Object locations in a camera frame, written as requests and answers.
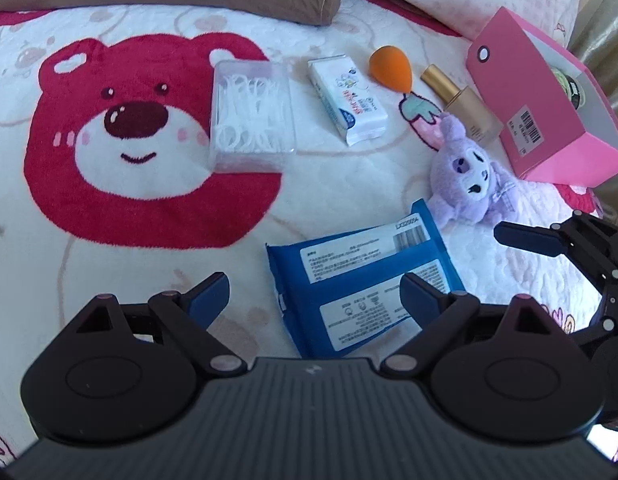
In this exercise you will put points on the green yarn ball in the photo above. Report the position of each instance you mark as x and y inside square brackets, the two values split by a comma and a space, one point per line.
[569, 87]

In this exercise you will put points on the pink cardboard box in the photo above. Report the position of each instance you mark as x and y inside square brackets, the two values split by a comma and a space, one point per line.
[519, 85]

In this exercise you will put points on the blue wet wipes packet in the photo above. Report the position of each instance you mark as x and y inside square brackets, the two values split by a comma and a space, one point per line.
[339, 280]

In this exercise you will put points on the printed bear blanket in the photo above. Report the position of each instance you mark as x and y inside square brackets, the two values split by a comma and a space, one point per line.
[339, 200]

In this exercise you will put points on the purple plush toy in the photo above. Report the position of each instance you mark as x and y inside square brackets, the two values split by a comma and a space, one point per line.
[464, 180]

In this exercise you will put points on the clear floss pick box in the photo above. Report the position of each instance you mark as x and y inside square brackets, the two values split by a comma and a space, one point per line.
[251, 110]

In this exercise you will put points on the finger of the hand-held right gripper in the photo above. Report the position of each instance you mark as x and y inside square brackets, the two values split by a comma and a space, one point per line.
[609, 322]
[529, 240]

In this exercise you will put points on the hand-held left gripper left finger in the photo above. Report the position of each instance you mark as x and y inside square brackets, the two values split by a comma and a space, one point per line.
[211, 295]

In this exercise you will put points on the white tissue pack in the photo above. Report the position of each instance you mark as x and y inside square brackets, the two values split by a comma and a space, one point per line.
[349, 100]

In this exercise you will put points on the orange makeup sponge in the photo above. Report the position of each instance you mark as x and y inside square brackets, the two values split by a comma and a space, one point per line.
[389, 67]

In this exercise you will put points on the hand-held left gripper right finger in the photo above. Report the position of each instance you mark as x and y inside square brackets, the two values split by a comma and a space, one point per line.
[419, 300]

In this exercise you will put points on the gold foundation bottle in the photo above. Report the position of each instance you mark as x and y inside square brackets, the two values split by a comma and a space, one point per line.
[459, 102]

